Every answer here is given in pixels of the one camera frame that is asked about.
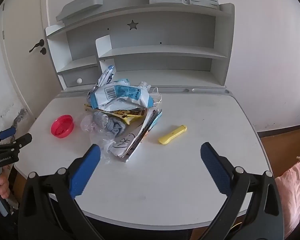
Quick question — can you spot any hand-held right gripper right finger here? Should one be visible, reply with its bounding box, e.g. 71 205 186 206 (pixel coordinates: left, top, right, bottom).
200 142 284 240

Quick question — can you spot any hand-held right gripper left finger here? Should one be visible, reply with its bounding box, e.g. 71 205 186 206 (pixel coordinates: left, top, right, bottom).
17 144 102 240

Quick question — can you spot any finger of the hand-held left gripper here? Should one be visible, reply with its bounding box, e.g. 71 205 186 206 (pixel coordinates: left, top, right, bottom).
0 133 33 151
0 127 17 143

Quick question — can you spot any yellow snack bag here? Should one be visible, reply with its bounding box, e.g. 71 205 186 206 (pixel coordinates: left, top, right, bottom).
84 104 148 126

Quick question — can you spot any person's left hand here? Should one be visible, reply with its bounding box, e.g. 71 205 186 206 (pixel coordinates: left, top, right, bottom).
0 174 11 207

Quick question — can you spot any clear plastic bag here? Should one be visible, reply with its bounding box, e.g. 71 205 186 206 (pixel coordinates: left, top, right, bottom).
80 114 116 165

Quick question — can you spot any red plastic lid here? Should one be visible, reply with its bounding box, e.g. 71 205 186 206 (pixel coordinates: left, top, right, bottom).
51 115 75 139

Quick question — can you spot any grey sock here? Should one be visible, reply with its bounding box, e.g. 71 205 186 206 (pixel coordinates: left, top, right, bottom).
93 111 127 137

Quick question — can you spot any yellow utility knife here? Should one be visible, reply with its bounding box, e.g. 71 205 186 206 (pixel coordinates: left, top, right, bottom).
158 125 187 145

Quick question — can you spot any white door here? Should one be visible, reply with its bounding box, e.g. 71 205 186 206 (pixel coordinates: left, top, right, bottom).
0 0 63 133

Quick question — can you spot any grey drawer with white knob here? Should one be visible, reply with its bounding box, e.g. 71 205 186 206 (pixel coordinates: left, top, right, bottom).
61 67 102 88

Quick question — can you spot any pink bed blanket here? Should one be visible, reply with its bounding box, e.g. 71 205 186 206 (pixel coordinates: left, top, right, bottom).
274 149 300 239

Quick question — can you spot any white blue snack bag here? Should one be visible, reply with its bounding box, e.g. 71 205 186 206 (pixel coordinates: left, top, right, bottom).
88 83 155 111

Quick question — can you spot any torn silver blue wrapper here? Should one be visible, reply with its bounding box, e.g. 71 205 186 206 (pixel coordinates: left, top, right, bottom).
96 65 115 88

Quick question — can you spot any crumpled white plastic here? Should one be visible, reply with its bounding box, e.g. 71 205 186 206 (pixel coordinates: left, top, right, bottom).
139 81 163 105

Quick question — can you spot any white grey desk hutch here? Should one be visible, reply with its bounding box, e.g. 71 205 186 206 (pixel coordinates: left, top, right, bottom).
41 0 235 92

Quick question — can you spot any black door handle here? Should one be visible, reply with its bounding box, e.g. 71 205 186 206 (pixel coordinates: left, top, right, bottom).
29 39 45 53

